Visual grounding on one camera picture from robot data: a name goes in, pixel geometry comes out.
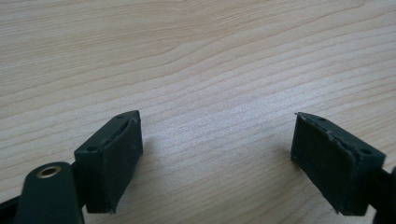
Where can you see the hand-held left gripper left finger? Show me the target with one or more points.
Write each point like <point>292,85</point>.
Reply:
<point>107,165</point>

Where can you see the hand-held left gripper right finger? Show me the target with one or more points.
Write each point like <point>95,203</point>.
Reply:
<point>330,165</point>

